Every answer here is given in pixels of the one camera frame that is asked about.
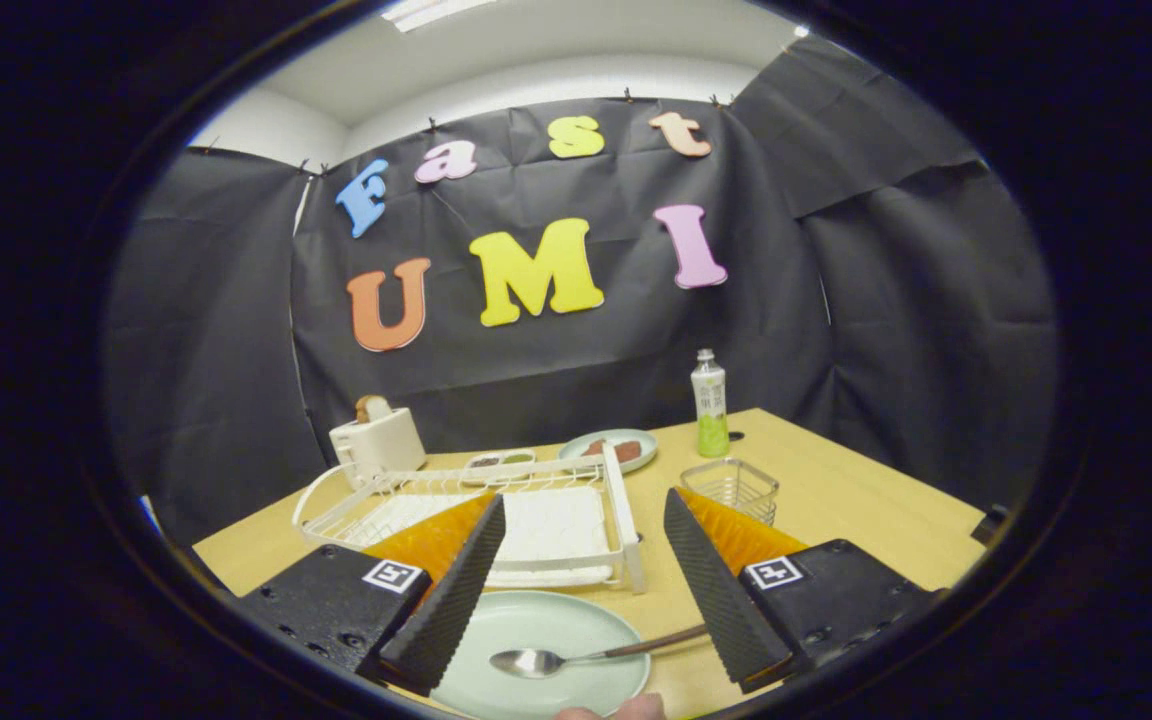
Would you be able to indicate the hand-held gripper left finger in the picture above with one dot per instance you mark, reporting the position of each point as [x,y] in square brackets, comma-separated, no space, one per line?
[446,610]

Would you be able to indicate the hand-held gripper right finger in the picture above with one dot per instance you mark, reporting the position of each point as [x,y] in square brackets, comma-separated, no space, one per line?
[721,605]

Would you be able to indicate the white compartment dish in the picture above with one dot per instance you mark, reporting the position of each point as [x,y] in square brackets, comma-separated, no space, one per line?
[496,461]

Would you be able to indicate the small pale green plate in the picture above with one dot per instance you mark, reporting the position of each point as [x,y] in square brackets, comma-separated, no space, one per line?
[643,445]

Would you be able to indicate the white toaster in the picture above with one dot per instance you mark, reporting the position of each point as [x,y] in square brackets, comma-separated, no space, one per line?
[378,448]

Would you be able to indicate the brown food piece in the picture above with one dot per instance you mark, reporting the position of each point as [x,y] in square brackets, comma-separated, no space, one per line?
[626,450]

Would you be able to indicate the green drink bottle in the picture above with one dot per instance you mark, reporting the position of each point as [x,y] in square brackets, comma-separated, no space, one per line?
[710,400]

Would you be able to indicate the brown bread slice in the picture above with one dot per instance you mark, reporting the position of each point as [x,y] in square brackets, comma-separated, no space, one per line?
[373,408]

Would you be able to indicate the black backdrop cloth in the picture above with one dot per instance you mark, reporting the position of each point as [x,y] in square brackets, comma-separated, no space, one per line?
[556,370]

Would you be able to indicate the small black block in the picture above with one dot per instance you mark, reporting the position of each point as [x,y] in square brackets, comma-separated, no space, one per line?
[990,524]

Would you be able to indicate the long ceiling light panel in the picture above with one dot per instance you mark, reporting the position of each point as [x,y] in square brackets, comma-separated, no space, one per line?
[436,12]

